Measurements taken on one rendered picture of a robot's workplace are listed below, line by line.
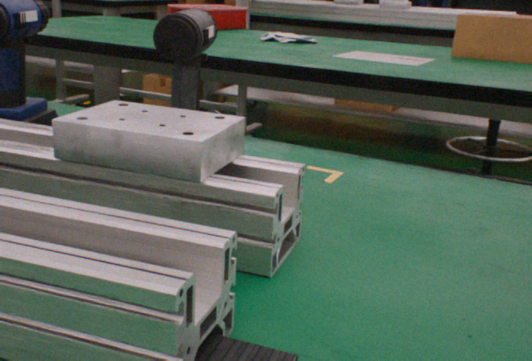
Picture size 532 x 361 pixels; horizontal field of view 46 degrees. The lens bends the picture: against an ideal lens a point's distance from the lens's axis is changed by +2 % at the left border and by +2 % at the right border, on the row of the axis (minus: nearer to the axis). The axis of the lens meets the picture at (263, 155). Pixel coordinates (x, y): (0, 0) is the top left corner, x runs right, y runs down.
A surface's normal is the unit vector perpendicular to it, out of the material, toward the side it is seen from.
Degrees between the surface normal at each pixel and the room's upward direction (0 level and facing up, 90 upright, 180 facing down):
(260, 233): 90
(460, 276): 0
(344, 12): 90
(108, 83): 90
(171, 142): 90
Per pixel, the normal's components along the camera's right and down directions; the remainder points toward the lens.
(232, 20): 0.69, 0.24
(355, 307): 0.05, -0.96
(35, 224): -0.33, 0.26
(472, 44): -0.54, 0.22
